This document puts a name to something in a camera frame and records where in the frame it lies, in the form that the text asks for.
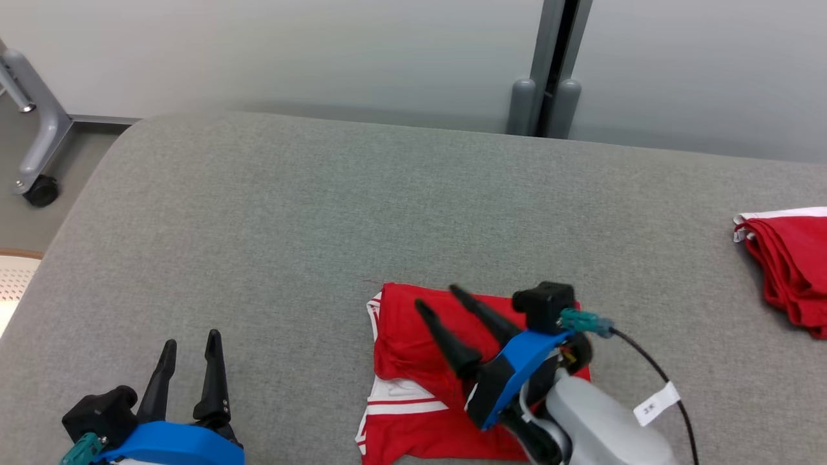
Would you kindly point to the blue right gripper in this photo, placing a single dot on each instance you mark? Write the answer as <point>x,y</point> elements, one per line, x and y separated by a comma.
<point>517,371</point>

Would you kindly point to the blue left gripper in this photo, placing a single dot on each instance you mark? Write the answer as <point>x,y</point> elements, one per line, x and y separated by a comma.
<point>174,445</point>

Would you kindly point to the red white lettered jersey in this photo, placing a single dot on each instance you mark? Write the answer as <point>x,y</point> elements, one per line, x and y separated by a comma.
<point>407,349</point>

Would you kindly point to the red shorts white waistband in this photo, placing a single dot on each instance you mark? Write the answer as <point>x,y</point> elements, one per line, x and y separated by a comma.
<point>795,258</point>

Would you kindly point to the white perforated basket wooden rim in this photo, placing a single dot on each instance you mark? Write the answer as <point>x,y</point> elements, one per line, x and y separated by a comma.
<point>16,284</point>

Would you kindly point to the black caster wheel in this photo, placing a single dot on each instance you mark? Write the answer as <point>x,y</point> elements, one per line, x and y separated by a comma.
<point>42,192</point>

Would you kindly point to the grey metal cart leg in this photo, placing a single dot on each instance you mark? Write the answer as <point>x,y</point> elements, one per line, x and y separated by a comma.
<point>48,129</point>

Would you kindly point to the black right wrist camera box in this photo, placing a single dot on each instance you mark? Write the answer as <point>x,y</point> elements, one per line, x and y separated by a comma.
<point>546,307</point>

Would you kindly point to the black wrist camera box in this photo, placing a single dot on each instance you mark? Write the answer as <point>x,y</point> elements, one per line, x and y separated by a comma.
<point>100,413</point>
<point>546,307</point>

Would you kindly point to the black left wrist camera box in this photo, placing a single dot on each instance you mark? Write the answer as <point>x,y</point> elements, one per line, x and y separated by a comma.
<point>100,413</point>

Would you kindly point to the grey rounded post bumper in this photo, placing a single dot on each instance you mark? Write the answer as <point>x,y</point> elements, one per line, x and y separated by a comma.
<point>522,106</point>
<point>565,110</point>

